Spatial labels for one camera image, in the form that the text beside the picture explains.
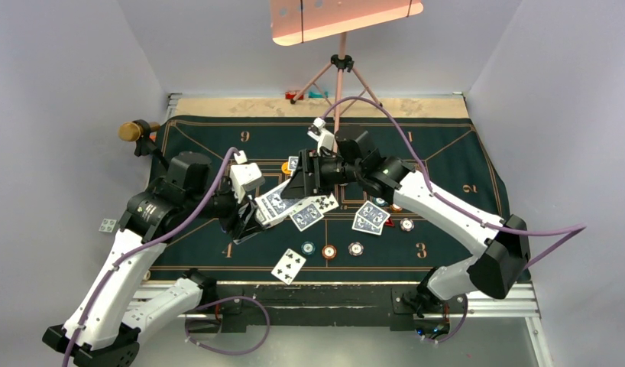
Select dark green poker mat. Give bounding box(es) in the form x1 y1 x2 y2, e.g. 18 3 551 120
150 115 510 282

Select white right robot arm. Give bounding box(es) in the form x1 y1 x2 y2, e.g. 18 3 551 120
281 126 530 311

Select small grey lego block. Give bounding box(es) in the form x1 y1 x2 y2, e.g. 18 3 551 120
99 219 117 233

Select face up clubs card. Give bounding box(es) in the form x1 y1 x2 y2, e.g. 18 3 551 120
270 248 306 285
309 193 339 213

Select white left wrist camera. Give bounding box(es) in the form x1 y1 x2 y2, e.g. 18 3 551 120
229 151 265 203

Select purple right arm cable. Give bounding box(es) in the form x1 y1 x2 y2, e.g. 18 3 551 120
319 96 587 346

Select blue playing card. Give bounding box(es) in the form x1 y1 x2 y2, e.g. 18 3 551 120
351 215 383 235
290 203 323 232
287 156 299 171
357 201 390 227

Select orange poker chip stack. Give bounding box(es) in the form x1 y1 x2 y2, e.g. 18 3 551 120
321 245 338 260

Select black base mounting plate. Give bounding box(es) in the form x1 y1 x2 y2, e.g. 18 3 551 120
168 286 468 334

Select blue playing card deck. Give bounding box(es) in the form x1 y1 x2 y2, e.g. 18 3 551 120
254 179 302 228

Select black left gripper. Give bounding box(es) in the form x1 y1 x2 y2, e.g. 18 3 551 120
185 176 265 238

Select pink music stand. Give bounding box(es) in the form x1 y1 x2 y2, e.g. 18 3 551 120
268 0 425 128

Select green blue poker chip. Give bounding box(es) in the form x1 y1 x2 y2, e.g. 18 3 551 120
301 241 316 255
374 198 387 207

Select aluminium frame rail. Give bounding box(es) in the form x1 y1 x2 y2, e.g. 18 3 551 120
123 281 553 366

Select white blue chip stack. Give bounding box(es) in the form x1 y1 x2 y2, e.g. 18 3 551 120
348 242 364 256

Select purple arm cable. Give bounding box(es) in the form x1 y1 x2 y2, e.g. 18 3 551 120
60 147 270 367
319 96 587 346

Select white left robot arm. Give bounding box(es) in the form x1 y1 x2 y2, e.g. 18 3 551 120
43 148 264 366

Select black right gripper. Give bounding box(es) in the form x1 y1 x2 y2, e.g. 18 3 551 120
282 148 363 197

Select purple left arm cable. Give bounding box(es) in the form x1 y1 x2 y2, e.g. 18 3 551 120
60 147 270 367

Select teal clip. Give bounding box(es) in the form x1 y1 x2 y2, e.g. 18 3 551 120
308 91 329 99

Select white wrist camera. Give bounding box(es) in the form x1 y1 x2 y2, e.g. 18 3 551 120
229 151 265 203
307 117 335 155

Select red clip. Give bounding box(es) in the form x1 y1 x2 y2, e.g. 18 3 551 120
284 90 304 100

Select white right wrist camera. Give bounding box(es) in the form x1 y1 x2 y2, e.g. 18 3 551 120
307 117 335 155

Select yellow big blind button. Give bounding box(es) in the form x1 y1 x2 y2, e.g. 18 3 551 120
281 162 291 175

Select gold knob black clamp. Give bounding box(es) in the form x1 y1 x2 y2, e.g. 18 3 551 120
118 119 169 170

